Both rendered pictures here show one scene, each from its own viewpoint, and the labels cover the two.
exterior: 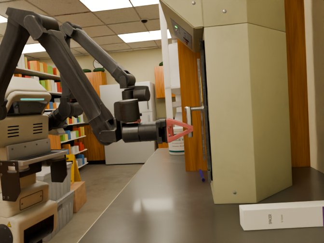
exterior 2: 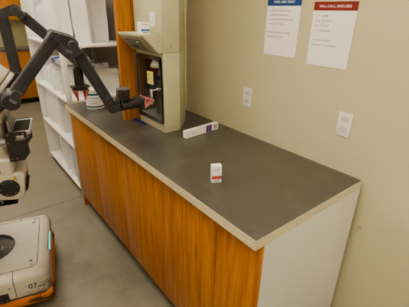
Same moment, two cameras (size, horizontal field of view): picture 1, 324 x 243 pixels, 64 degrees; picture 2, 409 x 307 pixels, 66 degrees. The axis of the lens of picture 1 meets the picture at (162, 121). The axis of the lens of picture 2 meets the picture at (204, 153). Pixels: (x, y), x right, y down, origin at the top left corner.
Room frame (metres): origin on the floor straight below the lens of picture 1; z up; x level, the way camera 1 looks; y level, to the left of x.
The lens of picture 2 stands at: (-0.75, 1.02, 1.62)
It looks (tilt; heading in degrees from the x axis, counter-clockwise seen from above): 24 degrees down; 314
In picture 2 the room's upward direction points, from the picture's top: 1 degrees clockwise
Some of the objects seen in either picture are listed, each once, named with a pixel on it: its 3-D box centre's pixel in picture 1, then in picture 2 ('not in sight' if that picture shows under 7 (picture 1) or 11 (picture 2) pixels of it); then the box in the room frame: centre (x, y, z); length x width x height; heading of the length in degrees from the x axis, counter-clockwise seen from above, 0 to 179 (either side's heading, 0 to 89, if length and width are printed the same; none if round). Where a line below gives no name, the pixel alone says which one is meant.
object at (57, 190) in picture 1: (42, 183); not in sight; (2.71, 1.30, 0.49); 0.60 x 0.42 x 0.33; 173
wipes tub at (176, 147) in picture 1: (179, 140); (94, 97); (1.49, -0.09, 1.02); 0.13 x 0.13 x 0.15
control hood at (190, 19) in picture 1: (182, 28); (139, 42); (0.85, -0.09, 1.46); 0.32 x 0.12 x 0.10; 173
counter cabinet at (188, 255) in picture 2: not in sight; (176, 198); (0.66, -0.19, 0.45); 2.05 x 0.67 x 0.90; 173
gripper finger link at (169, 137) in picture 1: (177, 129); (145, 100); (0.76, -0.04, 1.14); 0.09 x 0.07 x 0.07; 82
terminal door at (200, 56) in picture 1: (203, 110); (149, 88); (0.85, -0.14, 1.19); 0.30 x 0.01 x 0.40; 172
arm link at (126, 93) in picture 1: (129, 96); (78, 72); (1.18, 0.14, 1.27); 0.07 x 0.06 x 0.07; 69
